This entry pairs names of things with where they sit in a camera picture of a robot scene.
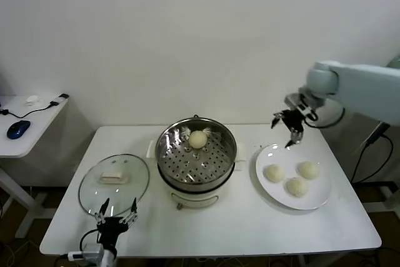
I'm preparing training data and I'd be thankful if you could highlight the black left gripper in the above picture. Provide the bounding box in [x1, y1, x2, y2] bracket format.
[94, 197, 139, 251]

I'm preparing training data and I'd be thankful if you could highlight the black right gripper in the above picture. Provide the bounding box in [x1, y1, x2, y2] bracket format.
[271, 108, 306, 148]

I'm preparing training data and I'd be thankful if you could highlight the glass lid with cream handle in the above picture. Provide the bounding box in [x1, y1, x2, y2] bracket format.
[77, 153, 151, 218]

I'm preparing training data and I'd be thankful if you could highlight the white steamed baozi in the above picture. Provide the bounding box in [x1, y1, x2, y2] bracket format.
[298, 161, 321, 180]
[264, 164, 286, 183]
[188, 130, 208, 149]
[286, 177, 309, 199]

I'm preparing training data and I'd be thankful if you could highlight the perforated steel steamer basket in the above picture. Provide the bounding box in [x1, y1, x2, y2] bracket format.
[155, 118, 238, 186]

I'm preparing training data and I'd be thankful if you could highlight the white round plate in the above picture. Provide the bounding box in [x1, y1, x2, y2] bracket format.
[255, 143, 333, 211]

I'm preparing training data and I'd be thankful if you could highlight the cream electric pot base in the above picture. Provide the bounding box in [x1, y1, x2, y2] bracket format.
[146, 140, 248, 211]

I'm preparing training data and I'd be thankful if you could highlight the white side desk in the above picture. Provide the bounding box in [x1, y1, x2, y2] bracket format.
[0, 94, 94, 238]

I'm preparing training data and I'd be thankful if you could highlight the blue computer mouse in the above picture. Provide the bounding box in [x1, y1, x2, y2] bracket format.
[6, 119, 31, 139]

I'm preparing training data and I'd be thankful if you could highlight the white crumpled tissue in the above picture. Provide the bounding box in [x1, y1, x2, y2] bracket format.
[24, 94, 44, 107]

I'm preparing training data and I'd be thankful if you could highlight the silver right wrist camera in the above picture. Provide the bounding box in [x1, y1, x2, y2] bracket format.
[284, 91, 326, 121]

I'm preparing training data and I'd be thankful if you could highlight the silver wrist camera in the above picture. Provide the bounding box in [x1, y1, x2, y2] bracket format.
[284, 91, 326, 121]
[67, 243, 104, 261]

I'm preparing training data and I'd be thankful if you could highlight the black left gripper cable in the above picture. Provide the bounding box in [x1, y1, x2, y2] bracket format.
[79, 229, 101, 252]

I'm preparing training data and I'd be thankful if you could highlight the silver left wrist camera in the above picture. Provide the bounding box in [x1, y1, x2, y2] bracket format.
[67, 243, 104, 261]

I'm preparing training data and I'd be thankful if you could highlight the black power adapter cable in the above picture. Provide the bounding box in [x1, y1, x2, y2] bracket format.
[349, 121, 394, 184]

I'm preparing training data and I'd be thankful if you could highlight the black desk cable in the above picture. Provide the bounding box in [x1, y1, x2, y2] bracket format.
[0, 93, 69, 118]

